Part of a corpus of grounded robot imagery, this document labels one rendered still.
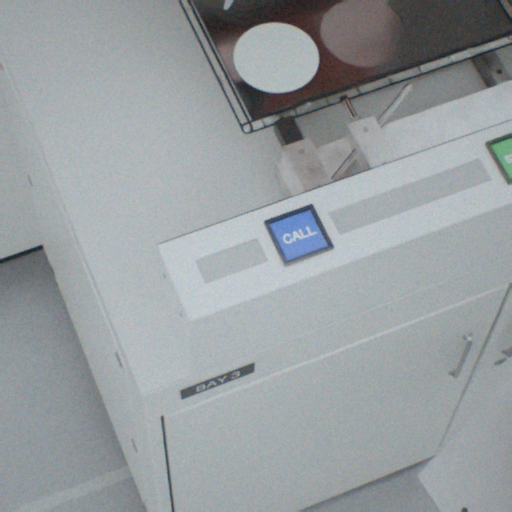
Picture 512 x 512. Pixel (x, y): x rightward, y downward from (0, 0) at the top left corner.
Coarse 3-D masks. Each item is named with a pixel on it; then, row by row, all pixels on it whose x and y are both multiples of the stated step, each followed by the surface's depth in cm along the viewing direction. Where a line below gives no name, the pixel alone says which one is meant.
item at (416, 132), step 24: (480, 96) 153; (504, 96) 153; (408, 120) 151; (432, 120) 151; (456, 120) 151; (480, 120) 151; (504, 120) 151; (336, 144) 149; (408, 144) 149; (432, 144) 149; (336, 168) 148; (360, 168) 148; (288, 192) 147
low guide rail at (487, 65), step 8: (480, 56) 159; (488, 56) 159; (496, 56) 159; (480, 64) 160; (488, 64) 159; (496, 64) 159; (480, 72) 161; (488, 72) 159; (496, 72) 158; (504, 72) 158; (488, 80) 160; (496, 80) 158; (504, 80) 158; (488, 88) 160
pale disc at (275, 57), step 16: (256, 32) 154; (272, 32) 154; (288, 32) 154; (240, 48) 153; (256, 48) 153; (272, 48) 153; (288, 48) 153; (304, 48) 153; (240, 64) 151; (256, 64) 152; (272, 64) 152; (288, 64) 152; (304, 64) 152; (256, 80) 151; (272, 80) 151; (288, 80) 151; (304, 80) 151
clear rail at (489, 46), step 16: (464, 48) 153; (480, 48) 153; (496, 48) 154; (432, 64) 152; (448, 64) 153; (384, 80) 151; (400, 80) 151; (336, 96) 149; (352, 96) 150; (288, 112) 148; (304, 112) 149; (256, 128) 148
